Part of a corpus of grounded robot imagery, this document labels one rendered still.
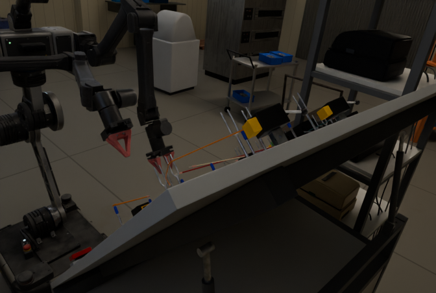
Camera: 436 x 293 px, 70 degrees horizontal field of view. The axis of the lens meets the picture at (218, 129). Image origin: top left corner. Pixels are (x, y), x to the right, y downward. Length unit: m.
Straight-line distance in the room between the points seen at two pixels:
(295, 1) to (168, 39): 5.16
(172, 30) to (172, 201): 4.86
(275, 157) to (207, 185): 0.09
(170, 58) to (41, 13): 3.48
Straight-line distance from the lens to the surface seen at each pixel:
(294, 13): 9.51
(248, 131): 0.56
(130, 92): 1.03
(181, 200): 0.25
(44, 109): 1.69
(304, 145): 0.36
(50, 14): 7.80
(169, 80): 5.17
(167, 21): 5.17
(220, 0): 6.17
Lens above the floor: 1.80
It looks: 25 degrees down
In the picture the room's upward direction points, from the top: 6 degrees clockwise
